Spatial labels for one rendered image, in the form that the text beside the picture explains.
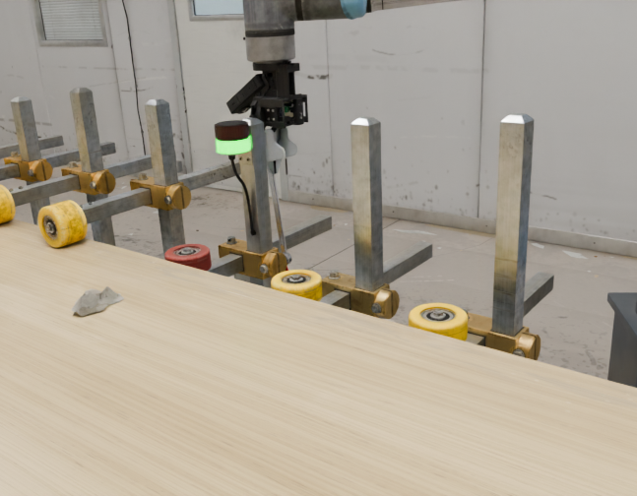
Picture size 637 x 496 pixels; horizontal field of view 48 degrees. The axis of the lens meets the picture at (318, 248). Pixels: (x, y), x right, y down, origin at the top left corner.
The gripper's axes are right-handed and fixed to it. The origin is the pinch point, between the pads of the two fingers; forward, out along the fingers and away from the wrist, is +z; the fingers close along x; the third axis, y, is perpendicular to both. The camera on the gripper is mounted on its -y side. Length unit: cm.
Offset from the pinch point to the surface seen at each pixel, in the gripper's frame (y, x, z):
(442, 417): 60, -43, 11
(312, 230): 0.2, 11.7, 16.5
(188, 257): 1.4, -24.5, 10.6
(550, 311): -3, 174, 101
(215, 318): 22.0, -38.7, 11.3
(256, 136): 4.5, -8.3, -7.9
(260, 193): 4.5, -8.4, 2.7
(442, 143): -97, 255, 51
